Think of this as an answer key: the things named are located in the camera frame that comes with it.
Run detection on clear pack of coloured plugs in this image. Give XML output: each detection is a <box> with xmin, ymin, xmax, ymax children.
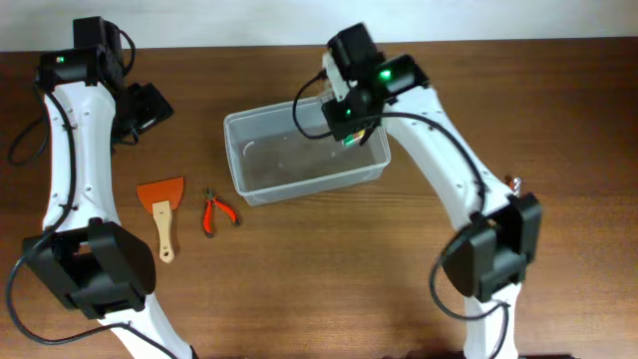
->
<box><xmin>342</xmin><ymin>131</ymin><xmax>365</xmax><ymax>148</ymax></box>

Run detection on clear plastic container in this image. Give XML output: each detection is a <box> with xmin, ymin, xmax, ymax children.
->
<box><xmin>223</xmin><ymin>102</ymin><xmax>391</xmax><ymax>206</ymax></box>

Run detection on orange scraper with wooden handle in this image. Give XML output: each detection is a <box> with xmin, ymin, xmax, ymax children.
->
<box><xmin>137</xmin><ymin>177</ymin><xmax>184</xmax><ymax>263</ymax></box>

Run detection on orange handled pliers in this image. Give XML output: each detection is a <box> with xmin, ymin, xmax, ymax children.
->
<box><xmin>201</xmin><ymin>186</ymin><xmax>241</xmax><ymax>239</ymax></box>

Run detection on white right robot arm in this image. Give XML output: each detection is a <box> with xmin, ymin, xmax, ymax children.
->
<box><xmin>320</xmin><ymin>24</ymin><xmax>542</xmax><ymax>358</ymax></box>

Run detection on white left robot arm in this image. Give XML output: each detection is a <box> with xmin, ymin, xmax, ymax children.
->
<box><xmin>21</xmin><ymin>16</ymin><xmax>195</xmax><ymax>358</ymax></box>

